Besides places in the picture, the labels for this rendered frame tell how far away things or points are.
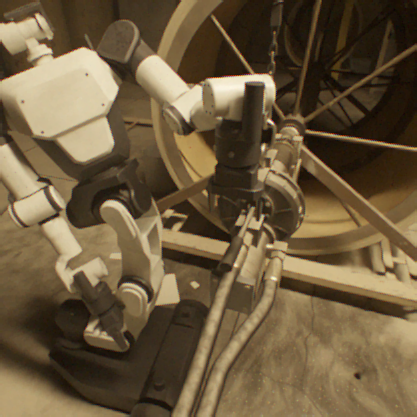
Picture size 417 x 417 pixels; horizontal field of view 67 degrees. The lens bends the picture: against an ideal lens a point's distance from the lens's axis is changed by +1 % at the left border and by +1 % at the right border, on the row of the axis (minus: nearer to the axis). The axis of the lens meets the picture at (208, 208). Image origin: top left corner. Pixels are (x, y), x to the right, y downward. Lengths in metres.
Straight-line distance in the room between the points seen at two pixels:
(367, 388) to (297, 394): 0.33
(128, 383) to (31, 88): 1.16
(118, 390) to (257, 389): 0.62
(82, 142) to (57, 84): 0.15
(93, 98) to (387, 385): 1.71
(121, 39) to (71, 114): 0.24
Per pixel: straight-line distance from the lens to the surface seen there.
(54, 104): 0.90
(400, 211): 1.99
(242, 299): 0.89
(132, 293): 1.18
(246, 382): 1.70
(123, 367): 1.58
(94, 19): 7.68
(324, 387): 1.76
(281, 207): 1.00
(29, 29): 0.98
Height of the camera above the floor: 1.49
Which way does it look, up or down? 33 degrees down
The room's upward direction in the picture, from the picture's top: straight up
